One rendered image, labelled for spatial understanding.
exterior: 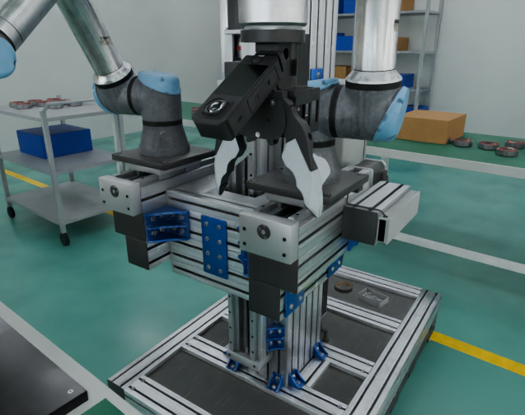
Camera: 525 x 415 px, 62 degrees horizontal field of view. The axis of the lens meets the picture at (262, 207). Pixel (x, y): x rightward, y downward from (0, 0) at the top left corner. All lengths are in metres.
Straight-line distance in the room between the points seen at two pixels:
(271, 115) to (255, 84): 0.05
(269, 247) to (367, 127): 0.33
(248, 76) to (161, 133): 0.84
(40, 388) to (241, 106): 0.65
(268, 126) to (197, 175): 0.91
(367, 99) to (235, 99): 0.52
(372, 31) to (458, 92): 6.01
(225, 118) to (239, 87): 0.05
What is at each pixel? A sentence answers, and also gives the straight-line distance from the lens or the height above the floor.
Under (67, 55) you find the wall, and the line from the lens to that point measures 6.99.
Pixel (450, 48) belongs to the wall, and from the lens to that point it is 6.94.
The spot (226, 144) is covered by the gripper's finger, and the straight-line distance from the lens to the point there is 0.53.
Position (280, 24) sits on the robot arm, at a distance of 0.48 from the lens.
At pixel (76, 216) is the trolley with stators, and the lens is 3.40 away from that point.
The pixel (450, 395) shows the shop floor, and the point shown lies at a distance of 2.08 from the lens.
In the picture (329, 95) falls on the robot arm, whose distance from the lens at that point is 0.97.
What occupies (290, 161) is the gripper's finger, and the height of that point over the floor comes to 1.22.
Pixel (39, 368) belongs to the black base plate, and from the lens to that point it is 0.96.
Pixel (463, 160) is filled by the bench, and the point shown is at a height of 0.75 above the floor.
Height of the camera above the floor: 1.34
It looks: 20 degrees down
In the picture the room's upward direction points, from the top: straight up
